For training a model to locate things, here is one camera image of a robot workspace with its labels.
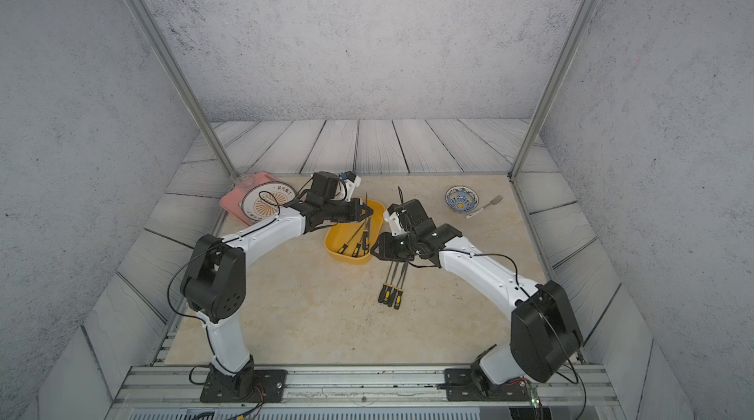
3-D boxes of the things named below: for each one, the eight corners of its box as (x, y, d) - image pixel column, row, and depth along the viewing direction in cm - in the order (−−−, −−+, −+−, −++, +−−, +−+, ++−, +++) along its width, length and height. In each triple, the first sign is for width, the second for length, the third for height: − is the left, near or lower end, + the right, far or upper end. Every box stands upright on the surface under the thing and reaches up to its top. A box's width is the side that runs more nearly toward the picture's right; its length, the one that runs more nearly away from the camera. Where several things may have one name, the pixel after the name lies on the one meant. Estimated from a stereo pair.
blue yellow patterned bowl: (446, 213, 111) (448, 205, 107) (443, 193, 117) (444, 186, 114) (478, 213, 111) (481, 205, 107) (473, 193, 117) (475, 185, 114)
